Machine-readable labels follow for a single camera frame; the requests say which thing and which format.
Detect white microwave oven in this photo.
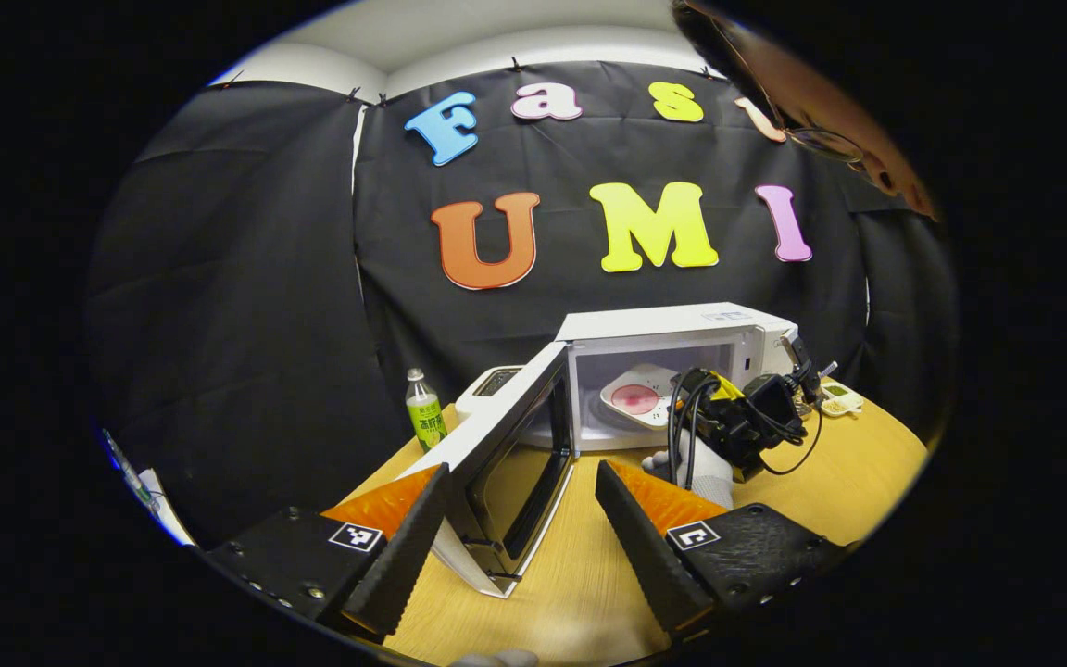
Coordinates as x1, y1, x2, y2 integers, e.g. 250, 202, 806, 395
399, 302, 798, 598

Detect eyeglasses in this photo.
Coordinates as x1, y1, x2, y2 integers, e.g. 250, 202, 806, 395
709, 14, 868, 168

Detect pink meat slice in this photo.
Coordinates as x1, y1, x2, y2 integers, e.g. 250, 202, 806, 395
610, 384, 659, 415

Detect green label drink bottle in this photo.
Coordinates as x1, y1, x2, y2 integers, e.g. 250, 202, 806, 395
404, 368, 448, 453

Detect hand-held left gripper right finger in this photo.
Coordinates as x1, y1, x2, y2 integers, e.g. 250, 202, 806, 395
595, 459, 854, 640

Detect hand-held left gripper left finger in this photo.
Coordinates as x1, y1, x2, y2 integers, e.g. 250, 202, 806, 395
205, 463, 451, 640

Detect white food tray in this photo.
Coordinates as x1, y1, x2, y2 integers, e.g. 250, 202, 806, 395
598, 363, 683, 429

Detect divided white seed dish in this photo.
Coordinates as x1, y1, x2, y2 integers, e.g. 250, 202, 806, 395
819, 380, 865, 418

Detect person's head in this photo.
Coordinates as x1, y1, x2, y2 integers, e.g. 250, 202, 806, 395
671, 0, 944, 223

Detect black backdrop cloth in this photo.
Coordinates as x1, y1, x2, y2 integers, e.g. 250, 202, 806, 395
84, 60, 960, 547

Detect white toaster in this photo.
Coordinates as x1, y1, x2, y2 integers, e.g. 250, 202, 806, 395
455, 365, 525, 422

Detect black cable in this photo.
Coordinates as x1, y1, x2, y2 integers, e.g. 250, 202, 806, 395
667, 369, 712, 490
760, 400, 824, 476

